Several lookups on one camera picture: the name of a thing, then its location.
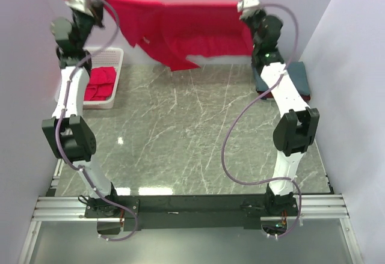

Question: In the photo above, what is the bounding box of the red t-shirt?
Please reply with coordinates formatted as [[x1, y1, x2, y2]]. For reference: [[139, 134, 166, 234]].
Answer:
[[105, 0, 253, 71], [84, 67, 116, 101], [256, 90, 311, 103]]

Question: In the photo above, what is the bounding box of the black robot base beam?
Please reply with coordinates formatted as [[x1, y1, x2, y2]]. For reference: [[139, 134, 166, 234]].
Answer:
[[84, 194, 298, 232]]

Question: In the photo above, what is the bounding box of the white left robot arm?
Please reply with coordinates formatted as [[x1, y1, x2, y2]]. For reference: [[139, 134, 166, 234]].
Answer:
[[42, 0, 121, 217]]

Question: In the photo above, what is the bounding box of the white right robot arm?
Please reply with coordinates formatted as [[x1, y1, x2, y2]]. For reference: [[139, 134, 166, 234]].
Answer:
[[241, 9, 319, 215]]

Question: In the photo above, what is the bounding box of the folded red t-shirt in stack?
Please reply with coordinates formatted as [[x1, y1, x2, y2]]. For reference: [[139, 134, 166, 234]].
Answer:
[[256, 90, 311, 103]]

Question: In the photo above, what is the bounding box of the white plastic laundry basket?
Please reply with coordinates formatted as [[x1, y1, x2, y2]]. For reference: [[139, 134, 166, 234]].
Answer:
[[84, 47, 124, 109]]

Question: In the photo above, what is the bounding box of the folded teal t-shirt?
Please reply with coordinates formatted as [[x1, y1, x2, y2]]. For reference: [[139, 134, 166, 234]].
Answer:
[[252, 61, 310, 96]]

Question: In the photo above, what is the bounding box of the red t-shirt in basket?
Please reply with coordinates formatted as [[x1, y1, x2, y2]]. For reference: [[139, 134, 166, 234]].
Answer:
[[84, 67, 116, 101]]

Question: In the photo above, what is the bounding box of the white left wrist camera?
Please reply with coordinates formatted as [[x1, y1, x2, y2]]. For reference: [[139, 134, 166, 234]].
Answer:
[[64, 0, 91, 16]]

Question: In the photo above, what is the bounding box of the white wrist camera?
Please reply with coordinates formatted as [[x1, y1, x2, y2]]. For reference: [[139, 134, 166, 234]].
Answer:
[[236, 0, 260, 19], [64, 0, 91, 16]]

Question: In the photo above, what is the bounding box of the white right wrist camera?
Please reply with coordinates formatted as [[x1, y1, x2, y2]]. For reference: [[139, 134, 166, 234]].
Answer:
[[236, 0, 260, 19]]

